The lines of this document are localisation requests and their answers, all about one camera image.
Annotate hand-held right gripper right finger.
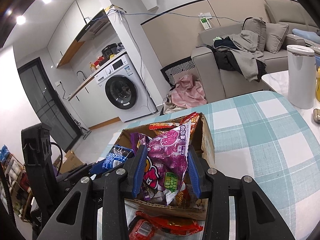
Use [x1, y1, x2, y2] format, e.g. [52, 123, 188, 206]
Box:
[187, 145, 297, 240]

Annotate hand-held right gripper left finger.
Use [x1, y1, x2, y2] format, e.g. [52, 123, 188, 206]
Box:
[36, 144, 148, 240]

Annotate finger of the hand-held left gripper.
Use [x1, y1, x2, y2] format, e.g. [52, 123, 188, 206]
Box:
[56, 162, 107, 184]

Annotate blue cookie packet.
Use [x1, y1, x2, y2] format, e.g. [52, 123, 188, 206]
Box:
[102, 144, 135, 171]

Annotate purple candy packet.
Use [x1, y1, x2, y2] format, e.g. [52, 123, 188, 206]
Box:
[130, 119, 192, 207]

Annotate brown cardboard box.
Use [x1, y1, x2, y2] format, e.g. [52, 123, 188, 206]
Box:
[114, 112, 215, 220]

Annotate small floor cardboard box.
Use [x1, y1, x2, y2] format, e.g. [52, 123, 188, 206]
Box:
[54, 150, 85, 174]

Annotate shoe rack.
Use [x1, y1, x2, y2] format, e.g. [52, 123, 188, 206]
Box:
[0, 145, 34, 222]

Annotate floor mop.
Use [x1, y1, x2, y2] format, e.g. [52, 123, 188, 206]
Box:
[72, 119, 92, 140]

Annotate dark glass door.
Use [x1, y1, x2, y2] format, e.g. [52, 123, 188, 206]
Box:
[17, 57, 80, 153]

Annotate beige bag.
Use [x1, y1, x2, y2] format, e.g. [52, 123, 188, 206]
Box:
[162, 97, 186, 116]

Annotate white kitchen counter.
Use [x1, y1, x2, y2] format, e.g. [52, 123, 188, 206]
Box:
[68, 51, 128, 130]

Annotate teal checked tablecloth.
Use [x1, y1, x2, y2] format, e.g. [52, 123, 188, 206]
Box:
[100, 90, 320, 240]

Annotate white washing machine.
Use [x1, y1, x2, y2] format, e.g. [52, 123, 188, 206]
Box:
[94, 52, 158, 123]

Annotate pink cloth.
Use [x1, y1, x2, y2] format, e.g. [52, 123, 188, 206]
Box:
[166, 74, 208, 109]

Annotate grey sofa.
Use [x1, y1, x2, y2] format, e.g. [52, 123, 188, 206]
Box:
[191, 0, 320, 104]

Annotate black white patterned cushion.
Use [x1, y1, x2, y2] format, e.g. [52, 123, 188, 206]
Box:
[160, 57, 195, 88]

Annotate bottles on counter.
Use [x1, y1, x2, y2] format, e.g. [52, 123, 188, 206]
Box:
[89, 56, 108, 72]

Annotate black garment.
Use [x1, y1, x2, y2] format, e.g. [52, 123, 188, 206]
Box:
[212, 36, 267, 80]

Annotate black rice cooker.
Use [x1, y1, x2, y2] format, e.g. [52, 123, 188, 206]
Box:
[101, 44, 118, 58]

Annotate white marble side table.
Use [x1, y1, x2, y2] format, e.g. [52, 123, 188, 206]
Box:
[261, 71, 320, 110]

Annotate grey garment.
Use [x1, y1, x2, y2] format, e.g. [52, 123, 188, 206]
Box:
[229, 30, 267, 82]

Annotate black range hood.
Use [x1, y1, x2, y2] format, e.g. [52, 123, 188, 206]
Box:
[75, 9, 112, 43]

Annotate white cylindrical appliance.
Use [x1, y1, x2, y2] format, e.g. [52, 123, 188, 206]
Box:
[286, 44, 316, 110]

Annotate grey pillow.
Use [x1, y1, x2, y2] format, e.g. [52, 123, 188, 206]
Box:
[265, 22, 290, 53]
[244, 17, 267, 52]

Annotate white router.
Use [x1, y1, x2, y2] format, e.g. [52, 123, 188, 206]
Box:
[107, 4, 127, 14]

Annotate blue towel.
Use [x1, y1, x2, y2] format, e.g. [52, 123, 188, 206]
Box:
[292, 29, 320, 44]

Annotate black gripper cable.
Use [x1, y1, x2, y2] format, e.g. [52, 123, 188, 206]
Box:
[51, 142, 64, 178]

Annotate red ring chip packet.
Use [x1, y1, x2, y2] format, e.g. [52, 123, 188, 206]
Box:
[128, 210, 204, 240]

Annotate white wall cabinet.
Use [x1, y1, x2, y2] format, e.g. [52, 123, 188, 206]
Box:
[47, 0, 105, 68]

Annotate green white wall tag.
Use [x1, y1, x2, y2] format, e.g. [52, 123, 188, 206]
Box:
[199, 12, 213, 30]

